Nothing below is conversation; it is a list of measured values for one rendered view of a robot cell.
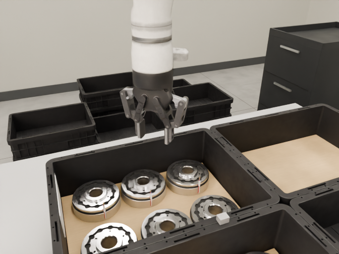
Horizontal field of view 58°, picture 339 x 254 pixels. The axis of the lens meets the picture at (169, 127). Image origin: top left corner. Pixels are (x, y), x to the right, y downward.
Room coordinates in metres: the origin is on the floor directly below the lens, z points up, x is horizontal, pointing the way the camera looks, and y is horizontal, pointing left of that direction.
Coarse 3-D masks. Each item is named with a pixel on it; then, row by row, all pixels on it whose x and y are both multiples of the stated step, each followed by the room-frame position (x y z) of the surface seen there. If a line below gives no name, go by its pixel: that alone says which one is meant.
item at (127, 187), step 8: (128, 176) 0.58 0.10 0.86; (152, 176) 0.58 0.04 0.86; (160, 176) 0.58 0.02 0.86; (128, 184) 0.55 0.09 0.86; (160, 184) 0.55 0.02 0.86; (128, 192) 0.52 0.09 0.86; (136, 192) 0.53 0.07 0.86; (144, 192) 0.52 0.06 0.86; (152, 192) 0.53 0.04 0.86; (160, 192) 0.53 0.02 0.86
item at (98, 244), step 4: (108, 232) 0.40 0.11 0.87; (112, 232) 0.40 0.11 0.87; (116, 232) 0.40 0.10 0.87; (100, 236) 0.39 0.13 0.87; (104, 236) 0.39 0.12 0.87; (108, 236) 0.40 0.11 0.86; (112, 236) 0.40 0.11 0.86; (116, 236) 0.39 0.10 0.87; (120, 236) 0.39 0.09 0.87; (96, 240) 0.39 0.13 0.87; (100, 240) 0.39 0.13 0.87; (120, 240) 0.39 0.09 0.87; (96, 244) 0.38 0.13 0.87; (100, 244) 0.38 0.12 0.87; (116, 244) 0.38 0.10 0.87; (120, 244) 0.38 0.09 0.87; (96, 248) 0.37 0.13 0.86; (100, 248) 0.37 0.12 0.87; (104, 248) 0.37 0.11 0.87
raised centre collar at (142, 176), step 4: (136, 176) 0.57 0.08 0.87; (140, 176) 0.57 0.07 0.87; (144, 176) 0.57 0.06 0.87; (148, 176) 0.57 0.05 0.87; (136, 180) 0.56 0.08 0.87; (152, 180) 0.56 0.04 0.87; (136, 184) 0.54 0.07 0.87; (148, 184) 0.54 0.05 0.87; (152, 184) 0.55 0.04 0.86; (140, 188) 0.53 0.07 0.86; (144, 188) 0.53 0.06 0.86
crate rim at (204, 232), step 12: (276, 204) 0.41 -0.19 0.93; (240, 216) 0.38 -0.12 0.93; (252, 216) 0.39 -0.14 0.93; (264, 216) 0.39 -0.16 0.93; (300, 216) 0.38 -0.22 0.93; (204, 228) 0.36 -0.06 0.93; (216, 228) 0.36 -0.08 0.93; (228, 228) 0.36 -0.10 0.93; (312, 228) 0.36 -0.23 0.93; (168, 240) 0.33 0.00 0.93; (180, 240) 0.34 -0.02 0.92; (192, 240) 0.33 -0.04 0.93; (324, 240) 0.33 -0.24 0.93; (132, 252) 0.31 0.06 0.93; (144, 252) 0.31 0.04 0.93; (156, 252) 0.31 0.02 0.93; (336, 252) 0.31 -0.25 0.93
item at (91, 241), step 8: (104, 224) 0.43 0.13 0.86; (112, 224) 0.43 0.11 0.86; (120, 224) 0.43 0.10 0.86; (96, 232) 0.41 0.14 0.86; (104, 232) 0.41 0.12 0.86; (120, 232) 0.41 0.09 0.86; (128, 232) 0.41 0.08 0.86; (88, 240) 0.39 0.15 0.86; (128, 240) 0.39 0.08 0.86; (136, 240) 0.39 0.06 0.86; (88, 248) 0.37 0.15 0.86
